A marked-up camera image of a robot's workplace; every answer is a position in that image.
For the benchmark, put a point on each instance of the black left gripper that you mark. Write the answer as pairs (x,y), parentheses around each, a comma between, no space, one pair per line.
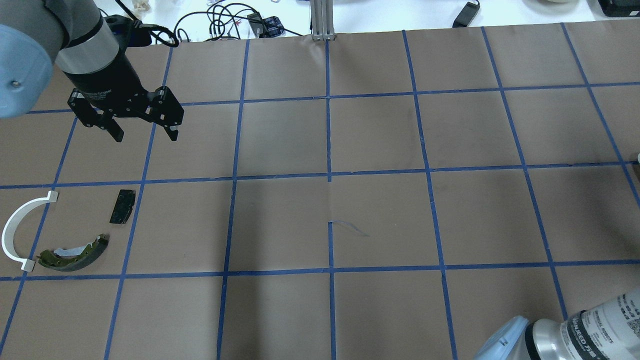
(104,78)

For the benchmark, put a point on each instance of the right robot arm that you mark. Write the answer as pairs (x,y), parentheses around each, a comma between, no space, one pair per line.
(609,331)

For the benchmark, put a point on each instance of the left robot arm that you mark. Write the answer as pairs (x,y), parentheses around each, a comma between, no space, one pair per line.
(90,49)

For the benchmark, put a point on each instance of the black brake pad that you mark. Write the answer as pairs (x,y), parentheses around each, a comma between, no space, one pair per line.
(123,206)

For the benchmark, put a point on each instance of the green brake shoe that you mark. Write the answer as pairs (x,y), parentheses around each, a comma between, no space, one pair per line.
(74,259)

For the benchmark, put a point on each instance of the blue patterned small object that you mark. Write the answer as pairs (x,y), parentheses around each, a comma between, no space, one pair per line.
(272,27)

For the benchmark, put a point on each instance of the black power adapter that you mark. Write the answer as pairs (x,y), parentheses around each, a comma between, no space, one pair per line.
(467,14)

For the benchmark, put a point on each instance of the black device at corner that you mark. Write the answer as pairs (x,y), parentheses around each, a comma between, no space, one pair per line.
(620,8)

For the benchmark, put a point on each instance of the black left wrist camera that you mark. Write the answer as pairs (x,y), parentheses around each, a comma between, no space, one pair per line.
(134,34)

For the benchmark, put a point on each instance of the white curved plastic bracket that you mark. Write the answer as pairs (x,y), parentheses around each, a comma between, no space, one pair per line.
(12,224)

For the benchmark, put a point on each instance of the aluminium extrusion post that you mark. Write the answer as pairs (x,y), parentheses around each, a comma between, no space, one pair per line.
(322,20)

